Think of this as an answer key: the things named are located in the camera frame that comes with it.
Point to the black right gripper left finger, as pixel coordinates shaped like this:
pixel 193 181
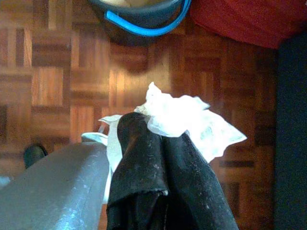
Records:
pixel 136 155

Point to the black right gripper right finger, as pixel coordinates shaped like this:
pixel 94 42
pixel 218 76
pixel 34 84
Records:
pixel 192 191

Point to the white paper tissue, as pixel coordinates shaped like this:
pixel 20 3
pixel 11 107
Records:
pixel 177 112

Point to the silver right robot leg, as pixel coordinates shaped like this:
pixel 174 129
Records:
pixel 48 191

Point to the black right robot foot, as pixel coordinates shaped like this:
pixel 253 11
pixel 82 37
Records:
pixel 33 154

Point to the red fabric beanbag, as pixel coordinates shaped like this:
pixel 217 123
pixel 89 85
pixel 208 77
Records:
pixel 239 21

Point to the dark bed frame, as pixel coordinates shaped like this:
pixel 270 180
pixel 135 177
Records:
pixel 292 143

